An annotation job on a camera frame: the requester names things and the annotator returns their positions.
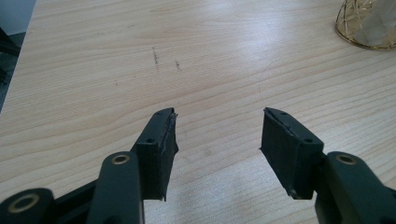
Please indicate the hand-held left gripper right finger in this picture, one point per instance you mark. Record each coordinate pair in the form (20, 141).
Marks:
(289, 155)

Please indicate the black metal stand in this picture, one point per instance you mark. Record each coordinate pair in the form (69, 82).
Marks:
(7, 43)

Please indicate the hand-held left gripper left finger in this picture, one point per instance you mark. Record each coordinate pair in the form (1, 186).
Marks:
(155, 155)

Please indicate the clear glass measuring cup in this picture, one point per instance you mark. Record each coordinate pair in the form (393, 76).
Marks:
(345, 31)

